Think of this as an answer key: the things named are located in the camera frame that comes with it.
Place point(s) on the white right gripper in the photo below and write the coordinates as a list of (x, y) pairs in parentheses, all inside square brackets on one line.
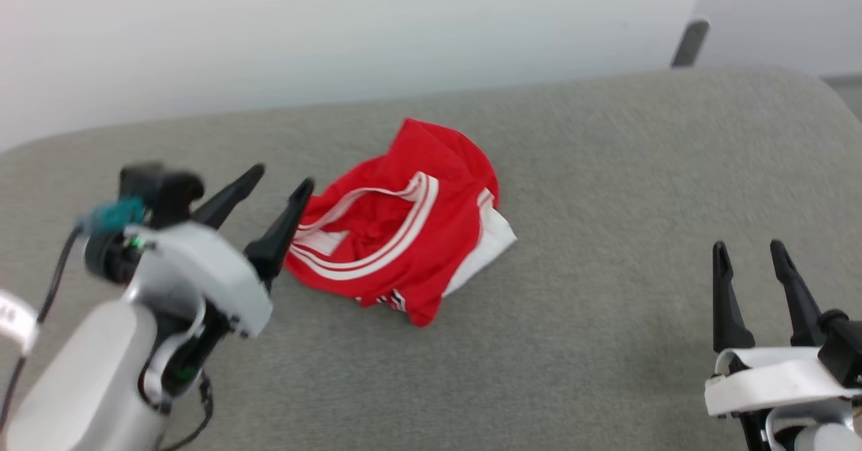
[(768, 377)]

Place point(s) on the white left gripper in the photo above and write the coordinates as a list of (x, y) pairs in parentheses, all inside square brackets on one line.
[(202, 269)]

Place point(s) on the red and white jersey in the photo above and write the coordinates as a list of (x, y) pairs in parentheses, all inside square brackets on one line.
[(431, 235)]

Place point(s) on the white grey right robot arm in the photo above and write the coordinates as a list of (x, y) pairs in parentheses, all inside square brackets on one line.
[(818, 437)]

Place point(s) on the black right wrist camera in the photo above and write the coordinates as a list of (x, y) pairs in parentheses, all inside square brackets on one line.
[(845, 347)]

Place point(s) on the dark grey slanted post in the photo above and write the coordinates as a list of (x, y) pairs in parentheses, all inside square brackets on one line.
[(690, 42)]

